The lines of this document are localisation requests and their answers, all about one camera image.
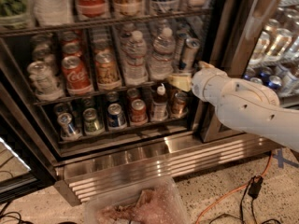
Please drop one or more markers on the white silver can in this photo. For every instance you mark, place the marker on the white silver can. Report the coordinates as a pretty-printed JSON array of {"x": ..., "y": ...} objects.
[
  {"x": 48, "y": 58},
  {"x": 47, "y": 86}
]

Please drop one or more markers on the stainless steel fridge base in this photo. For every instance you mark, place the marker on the stainless steel fridge base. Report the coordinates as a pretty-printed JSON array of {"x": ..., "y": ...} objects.
[{"x": 82, "y": 178}]

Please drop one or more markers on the clear plastic bin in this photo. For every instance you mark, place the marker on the clear plastic bin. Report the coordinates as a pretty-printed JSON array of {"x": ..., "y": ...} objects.
[{"x": 155, "y": 201}]

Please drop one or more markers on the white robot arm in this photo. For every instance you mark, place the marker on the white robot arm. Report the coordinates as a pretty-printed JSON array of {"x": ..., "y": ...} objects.
[{"x": 242, "y": 105}]

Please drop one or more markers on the green can bottom shelf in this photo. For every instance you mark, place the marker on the green can bottom shelf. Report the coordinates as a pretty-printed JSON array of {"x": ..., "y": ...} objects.
[{"x": 91, "y": 123}]

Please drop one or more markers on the large coca-cola bottle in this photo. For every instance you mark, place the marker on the large coca-cola bottle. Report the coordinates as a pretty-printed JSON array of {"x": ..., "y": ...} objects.
[{"x": 90, "y": 9}]

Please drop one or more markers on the front white silver can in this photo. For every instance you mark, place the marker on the front white silver can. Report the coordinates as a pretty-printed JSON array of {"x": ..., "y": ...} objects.
[{"x": 47, "y": 86}]

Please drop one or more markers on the white cap juice bottle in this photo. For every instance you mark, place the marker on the white cap juice bottle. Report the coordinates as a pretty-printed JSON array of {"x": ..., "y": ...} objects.
[{"x": 158, "y": 111}]

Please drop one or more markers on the front left water bottle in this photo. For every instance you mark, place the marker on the front left water bottle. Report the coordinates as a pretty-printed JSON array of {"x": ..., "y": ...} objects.
[{"x": 135, "y": 55}]

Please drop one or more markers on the water bottle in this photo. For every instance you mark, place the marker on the water bottle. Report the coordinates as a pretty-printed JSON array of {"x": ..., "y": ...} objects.
[
  {"x": 162, "y": 55},
  {"x": 135, "y": 55}
]

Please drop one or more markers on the front red coca-cola can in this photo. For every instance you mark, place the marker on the front red coca-cola can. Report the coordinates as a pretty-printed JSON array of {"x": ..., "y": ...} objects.
[{"x": 76, "y": 75}]

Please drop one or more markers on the middle coca-cola can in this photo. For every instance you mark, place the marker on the middle coca-cola can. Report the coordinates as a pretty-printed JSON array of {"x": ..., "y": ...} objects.
[{"x": 72, "y": 49}]

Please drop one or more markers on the fridge door frame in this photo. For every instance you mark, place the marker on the fridge door frame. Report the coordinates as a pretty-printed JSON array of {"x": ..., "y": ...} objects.
[{"x": 236, "y": 30}]

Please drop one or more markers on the redbull can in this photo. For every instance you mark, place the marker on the redbull can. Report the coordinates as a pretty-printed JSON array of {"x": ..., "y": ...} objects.
[
  {"x": 191, "y": 47},
  {"x": 181, "y": 37}
]

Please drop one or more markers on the middle white silver can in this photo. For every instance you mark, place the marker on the middle white silver can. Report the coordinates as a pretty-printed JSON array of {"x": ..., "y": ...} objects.
[{"x": 48, "y": 58}]

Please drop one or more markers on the blue pepsi can bottom shelf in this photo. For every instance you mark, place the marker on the blue pepsi can bottom shelf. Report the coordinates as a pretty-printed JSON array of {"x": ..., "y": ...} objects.
[{"x": 115, "y": 116}]

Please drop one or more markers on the green lacroix can top shelf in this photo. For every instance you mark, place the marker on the green lacroix can top shelf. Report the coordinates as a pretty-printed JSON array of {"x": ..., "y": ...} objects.
[{"x": 15, "y": 14}]

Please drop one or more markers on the brown can bottom right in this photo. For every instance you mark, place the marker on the brown can bottom right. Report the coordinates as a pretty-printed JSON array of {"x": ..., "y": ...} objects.
[{"x": 179, "y": 104}]

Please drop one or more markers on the front right water bottle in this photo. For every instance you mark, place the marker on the front right water bottle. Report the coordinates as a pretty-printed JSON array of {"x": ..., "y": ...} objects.
[{"x": 162, "y": 55}]

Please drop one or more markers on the red can bottom shelf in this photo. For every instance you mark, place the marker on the red can bottom shelf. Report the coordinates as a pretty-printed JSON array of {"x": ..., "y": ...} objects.
[{"x": 138, "y": 112}]

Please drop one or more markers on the front orange soda can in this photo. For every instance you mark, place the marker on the front orange soda can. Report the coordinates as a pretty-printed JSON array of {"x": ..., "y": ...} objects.
[{"x": 107, "y": 73}]

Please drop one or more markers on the pepsi can right fridge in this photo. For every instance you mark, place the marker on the pepsi can right fridge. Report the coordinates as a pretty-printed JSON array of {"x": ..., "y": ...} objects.
[{"x": 274, "y": 83}]

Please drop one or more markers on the blue silver can bottom left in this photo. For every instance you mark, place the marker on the blue silver can bottom left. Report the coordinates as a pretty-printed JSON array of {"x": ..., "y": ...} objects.
[{"x": 70, "y": 131}]

